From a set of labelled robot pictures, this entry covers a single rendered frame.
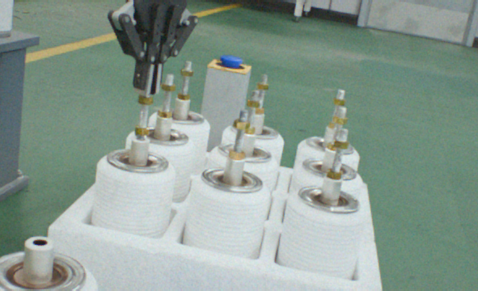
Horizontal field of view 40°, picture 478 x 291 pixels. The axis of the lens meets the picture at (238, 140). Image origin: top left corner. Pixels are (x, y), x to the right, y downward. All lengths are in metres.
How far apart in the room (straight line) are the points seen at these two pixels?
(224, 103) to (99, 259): 0.46
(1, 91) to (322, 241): 0.68
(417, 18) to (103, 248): 5.36
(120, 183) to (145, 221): 0.06
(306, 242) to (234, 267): 0.09
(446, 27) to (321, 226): 5.31
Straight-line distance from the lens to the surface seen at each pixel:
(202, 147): 1.02
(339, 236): 0.76
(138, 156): 0.80
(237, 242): 0.78
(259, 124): 1.01
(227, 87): 1.15
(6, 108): 1.25
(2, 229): 1.19
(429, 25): 6.01
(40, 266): 0.53
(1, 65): 1.22
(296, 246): 0.78
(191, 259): 0.76
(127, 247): 0.77
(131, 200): 0.78
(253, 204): 0.76
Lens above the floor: 0.52
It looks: 17 degrees down
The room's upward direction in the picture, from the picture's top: 10 degrees clockwise
